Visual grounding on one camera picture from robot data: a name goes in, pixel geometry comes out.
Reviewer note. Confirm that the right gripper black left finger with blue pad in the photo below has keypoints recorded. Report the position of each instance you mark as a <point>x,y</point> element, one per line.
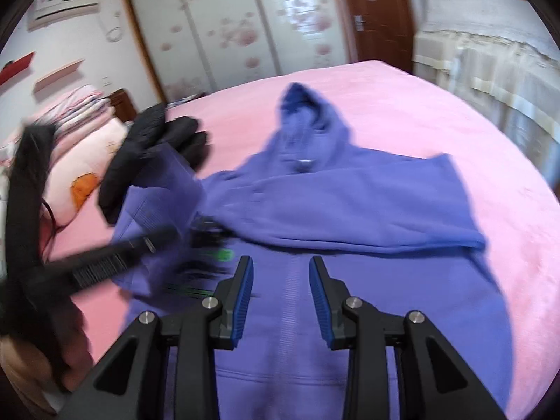
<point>130,381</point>

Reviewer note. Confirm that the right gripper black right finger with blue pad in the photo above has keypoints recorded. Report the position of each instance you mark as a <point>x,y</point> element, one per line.
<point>434,381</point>

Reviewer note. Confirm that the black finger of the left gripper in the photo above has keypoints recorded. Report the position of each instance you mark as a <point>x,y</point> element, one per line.
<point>103,263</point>

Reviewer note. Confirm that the purple hoodie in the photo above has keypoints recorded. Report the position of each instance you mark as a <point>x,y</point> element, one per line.
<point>397,231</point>

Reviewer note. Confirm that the person's left hand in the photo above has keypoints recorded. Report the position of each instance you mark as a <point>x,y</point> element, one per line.
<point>29,371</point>

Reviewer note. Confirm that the pink pillow with orange print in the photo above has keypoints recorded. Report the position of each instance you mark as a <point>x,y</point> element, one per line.
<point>78,173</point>

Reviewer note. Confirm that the black puffer jacket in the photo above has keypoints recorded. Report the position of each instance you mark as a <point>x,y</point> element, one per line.
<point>148,131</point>

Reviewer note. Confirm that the folded pink striped blankets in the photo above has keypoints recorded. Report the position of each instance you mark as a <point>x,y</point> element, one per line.
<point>75,114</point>

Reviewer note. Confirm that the brown wooden headboard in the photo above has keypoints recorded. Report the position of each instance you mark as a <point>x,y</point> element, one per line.
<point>123,105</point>

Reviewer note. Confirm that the floral sliding wardrobe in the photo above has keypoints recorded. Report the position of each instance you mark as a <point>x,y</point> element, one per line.
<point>198,47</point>

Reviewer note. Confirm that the pink bed sheet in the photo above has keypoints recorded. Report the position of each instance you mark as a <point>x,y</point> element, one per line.
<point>391,111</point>

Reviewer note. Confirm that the cream lace-covered furniture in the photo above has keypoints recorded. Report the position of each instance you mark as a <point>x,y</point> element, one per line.
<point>498,56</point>

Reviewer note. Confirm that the brown wooden door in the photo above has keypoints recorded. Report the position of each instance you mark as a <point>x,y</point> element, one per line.
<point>384,31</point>

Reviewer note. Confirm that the beige wall shelf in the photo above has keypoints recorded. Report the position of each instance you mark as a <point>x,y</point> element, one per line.
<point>55,75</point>

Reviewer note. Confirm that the red wall shelf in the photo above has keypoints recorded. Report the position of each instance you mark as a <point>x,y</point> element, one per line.
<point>13,68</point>

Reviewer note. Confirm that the white wall air conditioner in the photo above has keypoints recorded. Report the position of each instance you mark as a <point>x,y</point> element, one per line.
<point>46,12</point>

